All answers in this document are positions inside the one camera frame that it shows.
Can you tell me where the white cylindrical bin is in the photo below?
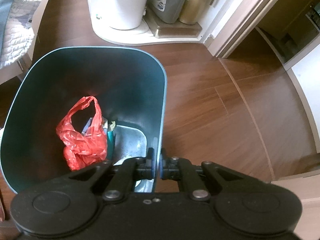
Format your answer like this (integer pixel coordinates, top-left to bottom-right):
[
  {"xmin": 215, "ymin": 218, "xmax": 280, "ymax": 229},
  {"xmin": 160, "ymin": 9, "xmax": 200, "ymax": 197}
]
[{"xmin": 106, "ymin": 0, "xmax": 147, "ymax": 30}]

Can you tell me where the teal plastic trash bin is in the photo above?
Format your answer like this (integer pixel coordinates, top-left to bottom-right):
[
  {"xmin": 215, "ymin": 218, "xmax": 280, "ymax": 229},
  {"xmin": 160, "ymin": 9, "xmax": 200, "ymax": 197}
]
[{"xmin": 0, "ymin": 45, "xmax": 168, "ymax": 194}]

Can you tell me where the teal oval object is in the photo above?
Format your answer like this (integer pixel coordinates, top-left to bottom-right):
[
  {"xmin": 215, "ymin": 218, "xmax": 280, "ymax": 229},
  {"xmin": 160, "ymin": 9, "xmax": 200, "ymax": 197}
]
[{"xmin": 107, "ymin": 131, "xmax": 115, "ymax": 160}]

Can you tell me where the golden thermos kettle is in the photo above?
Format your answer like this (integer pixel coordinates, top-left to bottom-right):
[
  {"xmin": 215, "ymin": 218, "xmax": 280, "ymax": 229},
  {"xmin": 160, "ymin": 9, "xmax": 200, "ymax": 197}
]
[{"xmin": 178, "ymin": 0, "xmax": 215, "ymax": 25}]

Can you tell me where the red plastic bag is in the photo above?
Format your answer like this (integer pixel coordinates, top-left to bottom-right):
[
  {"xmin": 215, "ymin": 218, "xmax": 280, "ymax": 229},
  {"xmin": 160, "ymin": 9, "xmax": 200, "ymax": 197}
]
[{"xmin": 56, "ymin": 96, "xmax": 107, "ymax": 171}]

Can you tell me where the white corner shelf unit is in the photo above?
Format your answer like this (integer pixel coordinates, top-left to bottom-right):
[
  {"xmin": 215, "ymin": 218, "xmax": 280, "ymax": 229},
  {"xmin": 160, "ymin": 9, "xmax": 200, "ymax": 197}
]
[{"xmin": 88, "ymin": 0, "xmax": 242, "ymax": 46}]

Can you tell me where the bed with orange floral quilt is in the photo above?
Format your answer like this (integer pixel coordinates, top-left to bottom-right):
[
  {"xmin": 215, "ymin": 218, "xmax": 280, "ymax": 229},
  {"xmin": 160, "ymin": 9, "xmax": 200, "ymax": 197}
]
[{"xmin": 1, "ymin": 0, "xmax": 49, "ymax": 84}]

